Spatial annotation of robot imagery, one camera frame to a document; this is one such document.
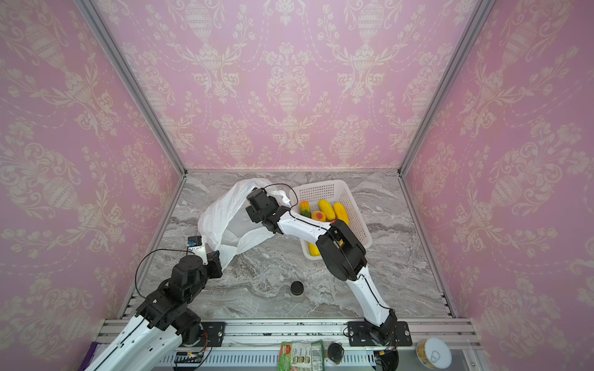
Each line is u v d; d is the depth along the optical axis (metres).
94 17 0.71
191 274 0.59
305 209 1.00
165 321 0.54
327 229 0.56
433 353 0.66
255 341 0.74
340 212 0.99
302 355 0.69
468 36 0.73
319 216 0.97
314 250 0.87
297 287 0.74
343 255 0.57
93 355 0.70
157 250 0.64
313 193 1.06
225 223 0.81
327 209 1.00
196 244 0.67
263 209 0.73
